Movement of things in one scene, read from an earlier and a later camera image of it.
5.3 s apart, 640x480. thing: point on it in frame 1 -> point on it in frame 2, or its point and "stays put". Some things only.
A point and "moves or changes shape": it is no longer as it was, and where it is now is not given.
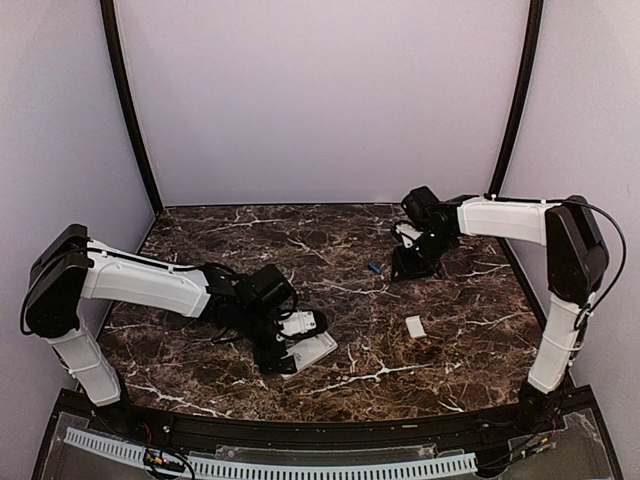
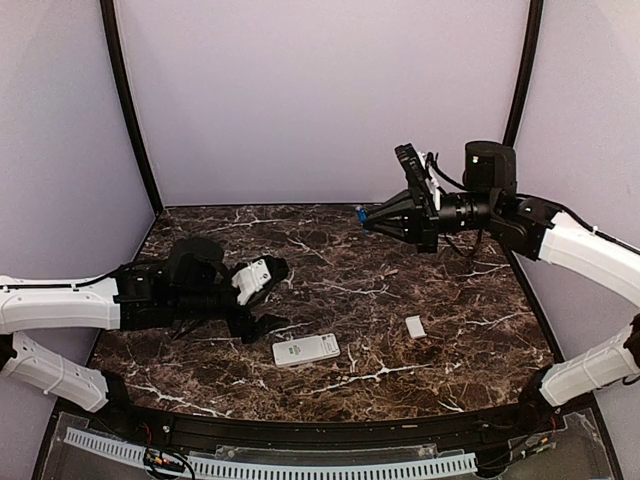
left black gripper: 278,366 -> 267,322
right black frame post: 523,95 stays put
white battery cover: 415,326 stays put
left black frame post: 113,40 stays put
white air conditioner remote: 310,351 moves or changes shape
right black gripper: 406,267 -> 419,223
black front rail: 528,416 stays put
